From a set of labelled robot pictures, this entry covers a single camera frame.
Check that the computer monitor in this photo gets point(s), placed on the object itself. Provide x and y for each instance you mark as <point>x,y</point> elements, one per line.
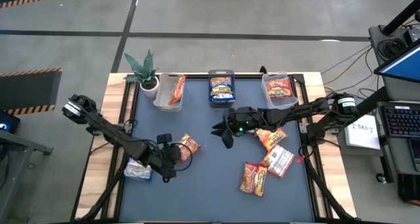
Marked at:
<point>407,64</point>

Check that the small black device box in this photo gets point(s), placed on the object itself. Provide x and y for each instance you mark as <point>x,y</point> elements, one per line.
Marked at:
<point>411,36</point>

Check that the white plastic bin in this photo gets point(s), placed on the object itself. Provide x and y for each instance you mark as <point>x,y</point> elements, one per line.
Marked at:
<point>163,92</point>

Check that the black thick pole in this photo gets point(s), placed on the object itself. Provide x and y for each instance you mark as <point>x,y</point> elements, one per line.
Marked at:
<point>402,17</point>

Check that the dark tablet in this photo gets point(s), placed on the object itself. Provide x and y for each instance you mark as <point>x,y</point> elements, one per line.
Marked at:
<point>415,155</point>

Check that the blue table mat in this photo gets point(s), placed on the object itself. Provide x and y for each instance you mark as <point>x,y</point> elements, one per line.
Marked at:
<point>210,201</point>

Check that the small black camera mount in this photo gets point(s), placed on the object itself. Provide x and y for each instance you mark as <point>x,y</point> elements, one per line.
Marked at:
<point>262,69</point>

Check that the clear plastic bin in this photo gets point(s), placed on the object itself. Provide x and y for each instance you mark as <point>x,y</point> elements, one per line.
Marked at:
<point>272,74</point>

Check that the small red tag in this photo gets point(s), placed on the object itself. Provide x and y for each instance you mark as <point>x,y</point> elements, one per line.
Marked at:
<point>301,159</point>

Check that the black backlit keyboard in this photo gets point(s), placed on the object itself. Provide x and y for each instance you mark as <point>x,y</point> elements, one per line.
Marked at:
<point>400,120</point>

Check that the green plant in white pot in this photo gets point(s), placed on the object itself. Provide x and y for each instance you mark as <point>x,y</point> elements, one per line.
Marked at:
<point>149,90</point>

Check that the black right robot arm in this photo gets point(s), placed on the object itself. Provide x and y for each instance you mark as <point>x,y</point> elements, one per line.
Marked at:
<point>305,110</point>

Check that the black device with blue light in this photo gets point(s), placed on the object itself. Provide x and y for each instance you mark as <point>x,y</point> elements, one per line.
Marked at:
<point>10,122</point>

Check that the black slanted support beam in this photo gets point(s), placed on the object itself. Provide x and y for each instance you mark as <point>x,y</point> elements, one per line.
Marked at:
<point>377,97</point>

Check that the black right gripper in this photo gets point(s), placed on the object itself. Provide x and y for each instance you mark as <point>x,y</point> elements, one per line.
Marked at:
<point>244,120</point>

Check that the dark grey plastic bin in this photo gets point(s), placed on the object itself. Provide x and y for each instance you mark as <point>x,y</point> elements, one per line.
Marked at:
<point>221,104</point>

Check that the orange Maruchan noodle pack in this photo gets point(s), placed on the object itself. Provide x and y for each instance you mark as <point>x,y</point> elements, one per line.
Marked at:
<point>274,138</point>
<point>279,160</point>
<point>177,89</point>

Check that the white paper note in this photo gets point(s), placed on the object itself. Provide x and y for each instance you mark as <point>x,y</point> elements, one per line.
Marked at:
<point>361,137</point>

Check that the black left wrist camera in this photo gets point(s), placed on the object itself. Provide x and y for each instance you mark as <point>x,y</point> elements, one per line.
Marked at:
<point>164,138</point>

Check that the red Maruchan noodle pack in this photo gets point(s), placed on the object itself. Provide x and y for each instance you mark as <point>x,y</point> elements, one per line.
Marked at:
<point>279,88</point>
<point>253,179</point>
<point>190,145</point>

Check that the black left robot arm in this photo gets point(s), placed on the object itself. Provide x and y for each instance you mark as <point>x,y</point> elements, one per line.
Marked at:
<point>111,133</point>

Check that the grey metal desk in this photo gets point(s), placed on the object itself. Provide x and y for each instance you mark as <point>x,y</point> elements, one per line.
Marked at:
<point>13,171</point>

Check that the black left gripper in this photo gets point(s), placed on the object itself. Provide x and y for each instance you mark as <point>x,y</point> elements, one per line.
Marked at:
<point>169,158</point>

